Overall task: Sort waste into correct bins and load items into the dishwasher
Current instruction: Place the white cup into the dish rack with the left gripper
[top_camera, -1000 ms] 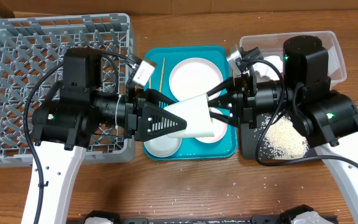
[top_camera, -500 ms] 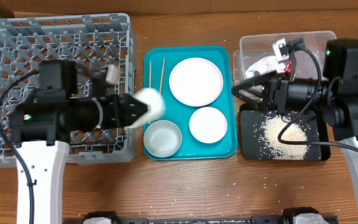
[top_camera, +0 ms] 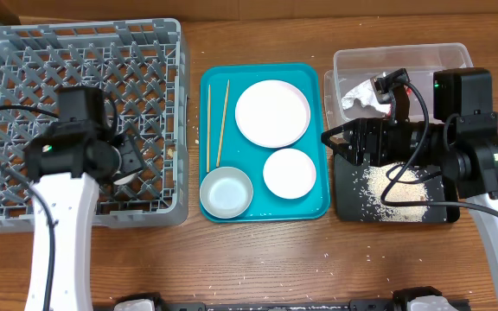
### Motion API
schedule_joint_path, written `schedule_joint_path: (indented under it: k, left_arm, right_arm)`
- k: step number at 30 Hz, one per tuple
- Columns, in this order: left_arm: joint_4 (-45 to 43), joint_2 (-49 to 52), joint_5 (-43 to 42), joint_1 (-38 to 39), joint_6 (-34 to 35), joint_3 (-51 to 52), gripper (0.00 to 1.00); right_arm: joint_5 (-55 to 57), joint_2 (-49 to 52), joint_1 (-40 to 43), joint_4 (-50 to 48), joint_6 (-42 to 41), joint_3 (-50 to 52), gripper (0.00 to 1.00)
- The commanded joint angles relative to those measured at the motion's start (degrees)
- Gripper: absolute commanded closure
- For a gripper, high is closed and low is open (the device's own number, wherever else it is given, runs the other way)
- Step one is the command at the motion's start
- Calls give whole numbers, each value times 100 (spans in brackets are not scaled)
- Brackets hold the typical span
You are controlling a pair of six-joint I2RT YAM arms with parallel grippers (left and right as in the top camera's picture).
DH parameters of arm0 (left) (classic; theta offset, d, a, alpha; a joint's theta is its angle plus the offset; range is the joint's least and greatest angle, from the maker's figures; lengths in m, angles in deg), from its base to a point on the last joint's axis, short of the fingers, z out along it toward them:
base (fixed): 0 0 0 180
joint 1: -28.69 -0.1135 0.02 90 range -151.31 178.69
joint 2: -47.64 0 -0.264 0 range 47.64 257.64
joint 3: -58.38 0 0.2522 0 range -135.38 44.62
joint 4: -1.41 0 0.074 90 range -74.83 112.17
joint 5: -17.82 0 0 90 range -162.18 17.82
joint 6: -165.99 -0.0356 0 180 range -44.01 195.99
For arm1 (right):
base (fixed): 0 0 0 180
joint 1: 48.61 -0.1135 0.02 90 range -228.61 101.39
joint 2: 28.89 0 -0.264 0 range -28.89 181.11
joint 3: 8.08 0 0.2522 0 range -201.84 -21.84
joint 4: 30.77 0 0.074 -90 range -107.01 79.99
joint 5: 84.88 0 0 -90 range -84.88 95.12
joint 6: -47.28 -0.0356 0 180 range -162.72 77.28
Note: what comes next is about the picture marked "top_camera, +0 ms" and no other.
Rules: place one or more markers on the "white rice bowl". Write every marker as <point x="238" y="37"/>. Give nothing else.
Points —
<point x="289" y="173"/>

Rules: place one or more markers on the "large white plate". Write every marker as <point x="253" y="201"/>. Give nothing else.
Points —
<point x="272" y="114"/>

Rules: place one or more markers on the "black plastic tray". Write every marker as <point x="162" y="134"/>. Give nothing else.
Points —
<point x="346" y="199"/>

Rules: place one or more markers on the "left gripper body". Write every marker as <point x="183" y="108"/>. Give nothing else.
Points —
<point x="131" y="161"/>

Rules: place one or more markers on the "white napkin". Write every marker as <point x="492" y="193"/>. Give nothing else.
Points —
<point x="364" y="97"/>

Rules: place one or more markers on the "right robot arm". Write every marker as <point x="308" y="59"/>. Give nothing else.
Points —
<point x="459" y="135"/>

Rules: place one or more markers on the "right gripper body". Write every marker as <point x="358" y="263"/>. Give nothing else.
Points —
<point x="359" y="141"/>

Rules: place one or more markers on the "red snack wrapper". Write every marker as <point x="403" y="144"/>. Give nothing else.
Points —
<point x="401" y="96"/>

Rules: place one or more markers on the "grey plastic dish rack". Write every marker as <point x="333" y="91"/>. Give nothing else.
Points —
<point x="143" y="66"/>

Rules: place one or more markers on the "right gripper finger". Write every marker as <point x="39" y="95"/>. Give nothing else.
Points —
<point x="340" y="134"/>
<point x="349" y="151"/>

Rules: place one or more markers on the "teal plastic tray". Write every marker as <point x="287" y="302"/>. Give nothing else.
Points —
<point x="250" y="158"/>

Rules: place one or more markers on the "small white cup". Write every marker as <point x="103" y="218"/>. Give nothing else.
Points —
<point x="124" y="178"/>

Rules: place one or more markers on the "clear plastic bin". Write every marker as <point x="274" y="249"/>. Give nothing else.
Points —
<point x="353" y="66"/>

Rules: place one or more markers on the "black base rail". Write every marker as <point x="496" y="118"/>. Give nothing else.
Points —
<point x="418" y="298"/>

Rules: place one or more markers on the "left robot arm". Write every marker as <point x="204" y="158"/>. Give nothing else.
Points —
<point x="66" y="166"/>

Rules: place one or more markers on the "pile of rice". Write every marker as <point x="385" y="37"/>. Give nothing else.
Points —
<point x="370" y="186"/>

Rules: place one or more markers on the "grey metal bowl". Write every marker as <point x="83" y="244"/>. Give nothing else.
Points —
<point x="226" y="192"/>

